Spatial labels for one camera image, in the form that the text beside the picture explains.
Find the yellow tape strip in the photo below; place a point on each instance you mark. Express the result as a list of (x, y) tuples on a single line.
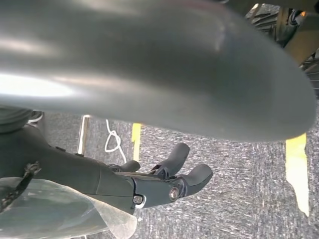
[(296, 165), (136, 142)]

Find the clear plastic film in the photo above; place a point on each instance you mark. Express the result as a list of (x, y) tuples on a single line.
[(62, 217)]

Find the dark robot lower body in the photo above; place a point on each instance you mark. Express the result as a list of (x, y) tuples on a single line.
[(298, 39)]

